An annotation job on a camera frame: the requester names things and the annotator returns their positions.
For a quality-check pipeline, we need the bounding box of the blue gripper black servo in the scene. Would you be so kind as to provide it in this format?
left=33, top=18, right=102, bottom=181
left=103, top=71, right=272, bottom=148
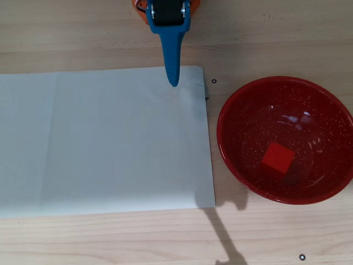
left=145, top=0, right=192, bottom=88

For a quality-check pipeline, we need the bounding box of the red cube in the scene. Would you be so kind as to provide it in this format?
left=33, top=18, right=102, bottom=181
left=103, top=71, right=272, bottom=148
left=261, top=141, right=296, bottom=175

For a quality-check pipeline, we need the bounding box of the red speckled bowl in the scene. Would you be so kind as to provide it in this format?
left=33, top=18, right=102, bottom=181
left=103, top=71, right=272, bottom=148
left=216, top=76, right=353, bottom=205

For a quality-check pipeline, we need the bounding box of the white paper sheet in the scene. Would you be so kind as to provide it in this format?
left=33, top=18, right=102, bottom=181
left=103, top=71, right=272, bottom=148
left=0, top=65, right=216, bottom=220

